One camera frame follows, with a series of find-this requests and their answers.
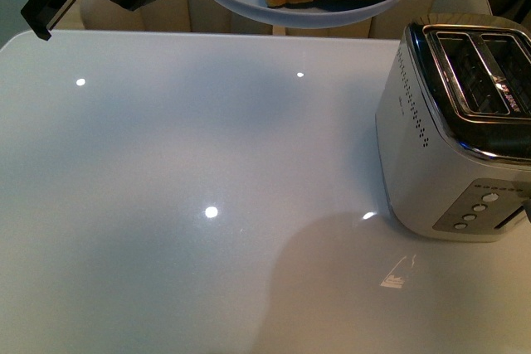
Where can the white round plate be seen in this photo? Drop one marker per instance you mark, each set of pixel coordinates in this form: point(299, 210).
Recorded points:
point(316, 14)

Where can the white chrome toaster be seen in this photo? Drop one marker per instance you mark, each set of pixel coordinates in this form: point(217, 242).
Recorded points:
point(453, 127)

